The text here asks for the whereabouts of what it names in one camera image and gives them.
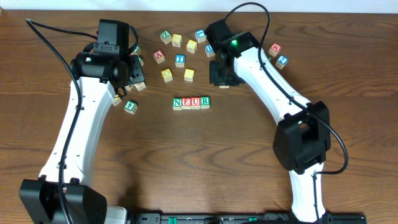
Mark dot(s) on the blue L block top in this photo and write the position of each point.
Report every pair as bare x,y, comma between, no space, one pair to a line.
200,35

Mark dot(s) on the yellow Q block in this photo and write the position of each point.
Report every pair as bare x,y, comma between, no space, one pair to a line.
192,46

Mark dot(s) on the yellow O block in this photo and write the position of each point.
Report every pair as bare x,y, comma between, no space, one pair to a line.
167,75

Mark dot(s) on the green N block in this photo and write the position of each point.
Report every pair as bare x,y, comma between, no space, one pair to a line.
177,104

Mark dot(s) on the yellow K block left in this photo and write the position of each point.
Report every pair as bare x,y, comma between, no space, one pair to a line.
129,87

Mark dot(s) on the blue 2 block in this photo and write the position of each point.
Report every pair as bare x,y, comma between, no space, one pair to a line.
281,62

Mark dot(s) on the yellow G block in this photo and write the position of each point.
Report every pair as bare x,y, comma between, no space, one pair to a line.
117,100

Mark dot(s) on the blue L block middle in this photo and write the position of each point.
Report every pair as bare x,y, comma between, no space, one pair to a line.
209,51

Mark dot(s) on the plain pineapple block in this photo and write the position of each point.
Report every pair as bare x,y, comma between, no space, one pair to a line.
140,86

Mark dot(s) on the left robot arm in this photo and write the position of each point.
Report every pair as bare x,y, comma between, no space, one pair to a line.
66,178

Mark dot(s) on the green 7 block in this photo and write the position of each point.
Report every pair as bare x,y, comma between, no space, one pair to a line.
141,61

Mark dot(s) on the green 4 block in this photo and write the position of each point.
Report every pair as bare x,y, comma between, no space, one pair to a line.
130,107

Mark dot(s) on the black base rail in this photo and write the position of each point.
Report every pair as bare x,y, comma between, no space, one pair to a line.
272,218

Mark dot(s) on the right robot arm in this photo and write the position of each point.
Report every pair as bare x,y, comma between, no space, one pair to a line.
302,136

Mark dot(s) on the yellow block centre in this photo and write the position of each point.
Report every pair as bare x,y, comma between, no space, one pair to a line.
188,75

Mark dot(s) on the red M block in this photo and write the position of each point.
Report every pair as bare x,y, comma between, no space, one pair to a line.
274,49

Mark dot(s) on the red A block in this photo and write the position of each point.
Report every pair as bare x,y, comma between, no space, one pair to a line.
159,56

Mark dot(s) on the yellow block top row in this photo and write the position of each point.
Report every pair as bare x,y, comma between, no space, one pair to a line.
177,40

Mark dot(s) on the green J block left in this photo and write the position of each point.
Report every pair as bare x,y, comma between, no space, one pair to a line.
137,51

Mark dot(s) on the blue l block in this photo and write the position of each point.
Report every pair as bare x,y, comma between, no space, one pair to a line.
200,35
209,51

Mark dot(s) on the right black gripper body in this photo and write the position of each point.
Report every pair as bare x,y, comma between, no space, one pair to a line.
218,74

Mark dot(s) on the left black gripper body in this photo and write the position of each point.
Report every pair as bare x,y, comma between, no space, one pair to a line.
137,71

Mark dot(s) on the red U block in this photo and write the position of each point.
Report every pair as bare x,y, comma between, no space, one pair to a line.
195,103

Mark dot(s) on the green Z block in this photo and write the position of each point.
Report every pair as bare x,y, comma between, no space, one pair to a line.
166,37

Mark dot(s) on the blue T block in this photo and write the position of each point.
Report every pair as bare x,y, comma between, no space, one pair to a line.
180,60

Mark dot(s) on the green R block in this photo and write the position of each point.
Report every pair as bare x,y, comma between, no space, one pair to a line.
205,102

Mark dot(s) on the red E block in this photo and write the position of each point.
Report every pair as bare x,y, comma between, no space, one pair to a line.
186,103

